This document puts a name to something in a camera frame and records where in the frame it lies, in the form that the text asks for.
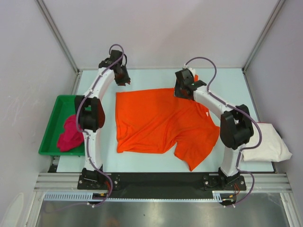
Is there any green plastic bin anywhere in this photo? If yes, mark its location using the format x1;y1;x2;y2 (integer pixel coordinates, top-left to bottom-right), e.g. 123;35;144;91
38;95;85;156

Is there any white folded t shirt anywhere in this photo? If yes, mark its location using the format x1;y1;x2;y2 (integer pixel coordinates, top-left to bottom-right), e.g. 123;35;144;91
242;122;292;162

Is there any aluminium rail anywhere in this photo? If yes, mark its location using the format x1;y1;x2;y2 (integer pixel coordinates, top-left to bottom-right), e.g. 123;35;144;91
34;173;292;193

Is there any orange t shirt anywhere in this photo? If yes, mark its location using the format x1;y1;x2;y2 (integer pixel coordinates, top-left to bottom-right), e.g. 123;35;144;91
116;88;220;171

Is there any magenta t shirt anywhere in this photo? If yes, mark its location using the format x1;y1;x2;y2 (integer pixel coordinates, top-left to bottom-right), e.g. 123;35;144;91
57;114;84;152

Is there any white cable duct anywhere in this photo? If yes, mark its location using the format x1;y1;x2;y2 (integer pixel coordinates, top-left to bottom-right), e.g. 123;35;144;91
44;192;227;202

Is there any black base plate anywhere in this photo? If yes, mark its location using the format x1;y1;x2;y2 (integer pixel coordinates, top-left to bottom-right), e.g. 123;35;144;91
77;170;247;200

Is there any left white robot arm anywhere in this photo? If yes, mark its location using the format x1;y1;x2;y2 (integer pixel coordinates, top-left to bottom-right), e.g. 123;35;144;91
74;49;131;189

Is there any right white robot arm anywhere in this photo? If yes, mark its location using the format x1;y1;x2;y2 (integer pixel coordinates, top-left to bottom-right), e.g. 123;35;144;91
174;68;254;190

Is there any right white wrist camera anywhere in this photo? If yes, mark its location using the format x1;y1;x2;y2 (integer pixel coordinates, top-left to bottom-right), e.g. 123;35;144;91
183;67;196;76

